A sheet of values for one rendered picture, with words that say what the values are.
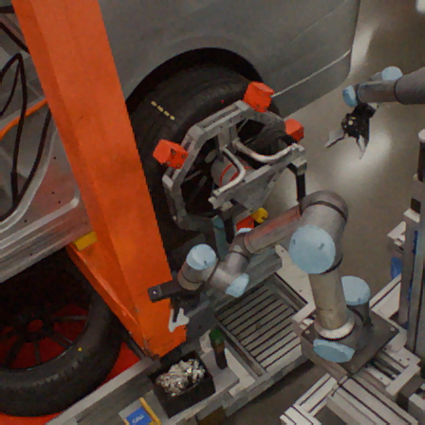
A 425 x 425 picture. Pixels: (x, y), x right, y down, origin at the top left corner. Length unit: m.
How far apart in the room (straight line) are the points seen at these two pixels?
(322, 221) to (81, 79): 0.70
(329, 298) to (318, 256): 0.20
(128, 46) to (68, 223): 0.72
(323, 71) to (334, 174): 0.93
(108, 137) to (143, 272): 0.57
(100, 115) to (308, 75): 1.45
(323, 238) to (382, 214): 2.05
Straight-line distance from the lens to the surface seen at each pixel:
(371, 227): 3.85
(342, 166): 4.16
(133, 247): 2.36
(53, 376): 2.93
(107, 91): 2.00
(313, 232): 1.87
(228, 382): 2.82
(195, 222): 2.95
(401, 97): 2.48
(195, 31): 2.78
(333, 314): 2.11
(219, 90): 2.80
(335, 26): 3.26
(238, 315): 3.46
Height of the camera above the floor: 2.86
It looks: 46 degrees down
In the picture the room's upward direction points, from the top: 11 degrees counter-clockwise
